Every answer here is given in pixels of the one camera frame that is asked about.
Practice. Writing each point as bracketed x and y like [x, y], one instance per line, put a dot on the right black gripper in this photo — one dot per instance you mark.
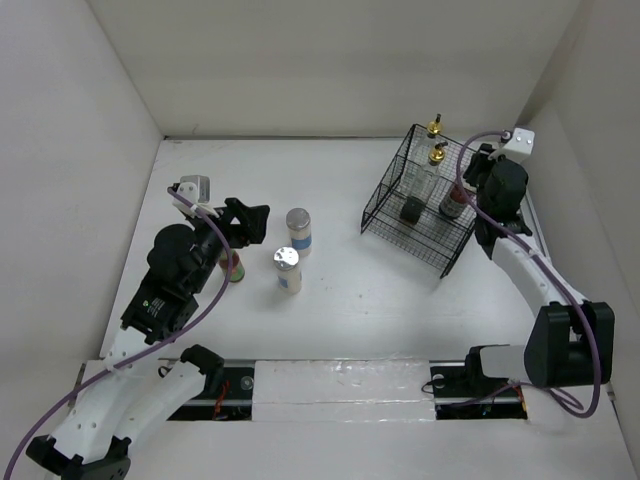
[480, 159]

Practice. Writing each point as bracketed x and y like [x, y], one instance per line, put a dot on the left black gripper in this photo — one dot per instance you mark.
[250, 225]

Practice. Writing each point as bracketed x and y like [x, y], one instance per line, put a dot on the green-label brown sauce bottle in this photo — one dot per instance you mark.
[233, 265]

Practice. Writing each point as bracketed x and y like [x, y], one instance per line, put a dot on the black-capped dark sauce bottle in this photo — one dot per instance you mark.
[453, 203]

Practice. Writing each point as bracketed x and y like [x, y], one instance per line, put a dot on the silver-lid salt shaker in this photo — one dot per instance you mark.
[287, 263]
[298, 221]

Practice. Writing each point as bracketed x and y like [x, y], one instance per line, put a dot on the clear square glass bottle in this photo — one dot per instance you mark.
[422, 150]

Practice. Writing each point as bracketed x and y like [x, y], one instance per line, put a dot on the gold-capped oil dispenser bottle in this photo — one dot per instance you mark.
[413, 207]

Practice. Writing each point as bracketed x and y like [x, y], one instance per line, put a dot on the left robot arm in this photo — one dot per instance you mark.
[113, 414]

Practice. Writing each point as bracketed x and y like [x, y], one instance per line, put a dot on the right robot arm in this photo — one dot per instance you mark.
[571, 341]

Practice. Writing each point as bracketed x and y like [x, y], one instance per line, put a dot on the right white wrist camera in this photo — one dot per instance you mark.
[515, 145]

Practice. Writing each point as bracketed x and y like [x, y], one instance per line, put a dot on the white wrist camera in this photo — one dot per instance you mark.
[515, 145]
[192, 192]

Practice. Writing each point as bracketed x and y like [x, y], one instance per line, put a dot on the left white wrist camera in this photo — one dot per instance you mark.
[192, 192]

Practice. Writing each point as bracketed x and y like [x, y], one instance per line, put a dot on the black wire rack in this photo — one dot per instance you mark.
[435, 239]

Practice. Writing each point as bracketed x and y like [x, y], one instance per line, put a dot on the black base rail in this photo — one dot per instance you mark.
[349, 392]

